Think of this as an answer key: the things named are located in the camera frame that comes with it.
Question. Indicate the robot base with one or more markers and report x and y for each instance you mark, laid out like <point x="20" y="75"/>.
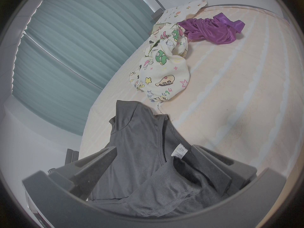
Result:
<point x="33" y="208"/>

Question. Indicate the blue-green curtain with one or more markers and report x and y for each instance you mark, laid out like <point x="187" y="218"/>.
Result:
<point x="71" y="44"/>

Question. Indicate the bed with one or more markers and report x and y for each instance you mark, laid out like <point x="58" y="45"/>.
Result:
<point x="237" y="91"/>

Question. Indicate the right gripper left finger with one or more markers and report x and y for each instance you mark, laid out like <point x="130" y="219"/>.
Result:
<point x="92" y="170"/>

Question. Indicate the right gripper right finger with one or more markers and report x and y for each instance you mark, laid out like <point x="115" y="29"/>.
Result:
<point x="225" y="165"/>

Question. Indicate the black garment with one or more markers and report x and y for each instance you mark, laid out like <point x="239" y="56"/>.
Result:
<point x="137" y="151"/>

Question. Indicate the purple garment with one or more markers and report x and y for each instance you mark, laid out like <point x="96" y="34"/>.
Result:
<point x="209" y="32"/>

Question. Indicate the white printed pillow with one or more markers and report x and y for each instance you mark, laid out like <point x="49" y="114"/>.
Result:
<point x="180" y="11"/>

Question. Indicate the white printed pyjama garment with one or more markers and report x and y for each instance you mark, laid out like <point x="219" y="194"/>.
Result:
<point x="163" y="72"/>

